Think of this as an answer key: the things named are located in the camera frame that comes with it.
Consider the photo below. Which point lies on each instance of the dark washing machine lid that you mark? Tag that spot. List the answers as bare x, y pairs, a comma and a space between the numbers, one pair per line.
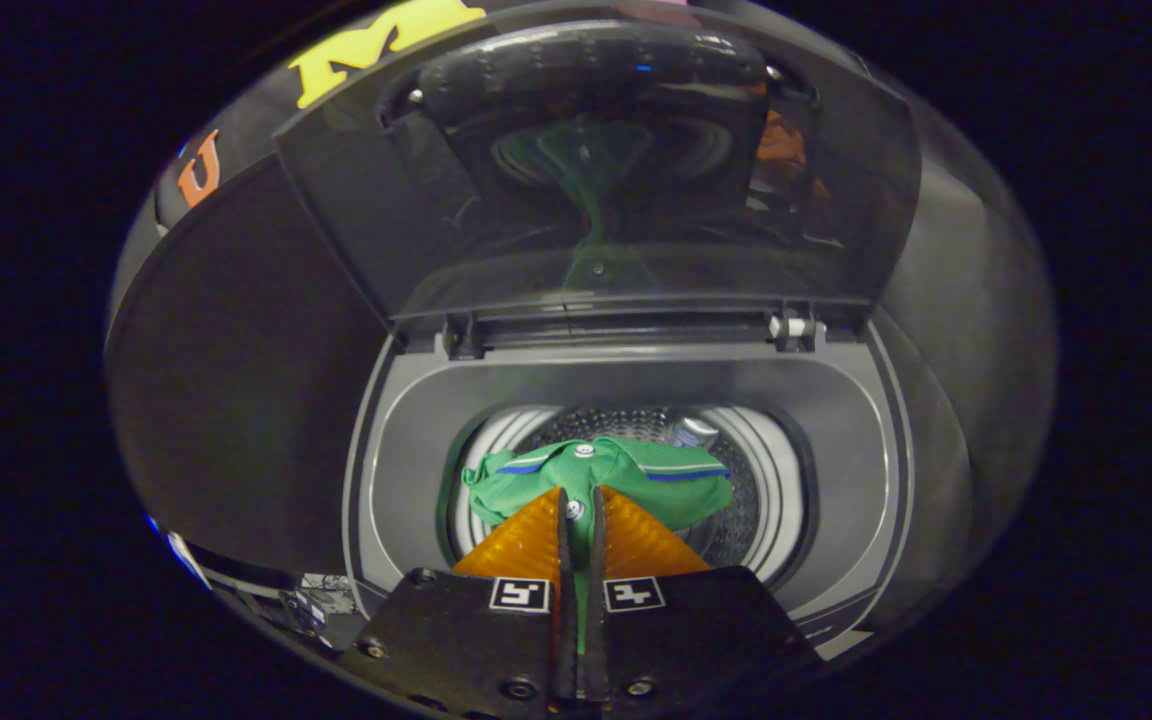
386, 220

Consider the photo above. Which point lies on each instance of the dark grey washing machine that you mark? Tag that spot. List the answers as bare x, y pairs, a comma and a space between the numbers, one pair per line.
416, 450

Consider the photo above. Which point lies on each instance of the blue and white object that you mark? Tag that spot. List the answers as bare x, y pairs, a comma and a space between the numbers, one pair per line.
184, 555

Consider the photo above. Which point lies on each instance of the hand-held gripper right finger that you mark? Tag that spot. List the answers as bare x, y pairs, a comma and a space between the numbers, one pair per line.
596, 600

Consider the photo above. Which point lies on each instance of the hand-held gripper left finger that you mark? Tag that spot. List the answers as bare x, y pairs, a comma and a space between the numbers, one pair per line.
564, 600

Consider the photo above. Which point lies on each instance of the green polo shirt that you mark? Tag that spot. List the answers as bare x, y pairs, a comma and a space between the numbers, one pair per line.
646, 478

